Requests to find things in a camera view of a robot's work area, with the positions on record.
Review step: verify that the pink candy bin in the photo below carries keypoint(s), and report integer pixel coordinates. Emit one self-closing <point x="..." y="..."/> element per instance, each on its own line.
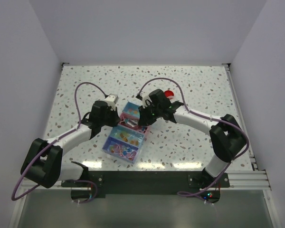
<point x="138" y="128"/>

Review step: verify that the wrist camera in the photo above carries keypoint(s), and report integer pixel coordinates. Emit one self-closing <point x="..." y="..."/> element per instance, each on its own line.
<point x="111" y="100"/>
<point x="146" y="101"/>

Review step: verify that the purple candy bin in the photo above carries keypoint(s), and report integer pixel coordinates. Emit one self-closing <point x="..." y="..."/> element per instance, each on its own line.
<point x="121" y="150"/>

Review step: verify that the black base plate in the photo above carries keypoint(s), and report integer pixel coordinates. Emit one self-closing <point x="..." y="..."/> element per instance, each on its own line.
<point x="99" y="184"/>

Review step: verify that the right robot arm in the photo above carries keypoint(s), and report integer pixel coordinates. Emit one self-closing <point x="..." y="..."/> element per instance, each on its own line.
<point x="226" y="136"/>

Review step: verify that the blue end candy bin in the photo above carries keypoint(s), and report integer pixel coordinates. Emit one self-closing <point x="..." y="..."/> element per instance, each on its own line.
<point x="132" y="109"/>

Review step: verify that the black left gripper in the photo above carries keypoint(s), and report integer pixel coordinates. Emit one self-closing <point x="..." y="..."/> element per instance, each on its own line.
<point x="116" y="117"/>

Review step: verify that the clear plastic jar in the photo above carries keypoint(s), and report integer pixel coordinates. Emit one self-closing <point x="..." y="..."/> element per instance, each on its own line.
<point x="172" y="98"/>

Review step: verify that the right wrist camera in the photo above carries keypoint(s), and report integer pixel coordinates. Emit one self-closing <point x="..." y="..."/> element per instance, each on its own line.
<point x="146" y="101"/>

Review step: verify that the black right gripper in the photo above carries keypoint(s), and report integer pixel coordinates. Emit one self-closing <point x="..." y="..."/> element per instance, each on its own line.
<point x="144" y="120"/>

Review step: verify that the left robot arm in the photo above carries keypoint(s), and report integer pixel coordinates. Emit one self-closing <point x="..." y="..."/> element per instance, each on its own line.
<point x="43" y="163"/>

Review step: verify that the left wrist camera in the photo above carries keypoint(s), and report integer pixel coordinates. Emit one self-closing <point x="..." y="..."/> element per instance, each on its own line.
<point x="111" y="100"/>

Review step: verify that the red jar lid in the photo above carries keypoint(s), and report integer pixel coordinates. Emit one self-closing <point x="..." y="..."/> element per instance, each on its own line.
<point x="168" y="93"/>

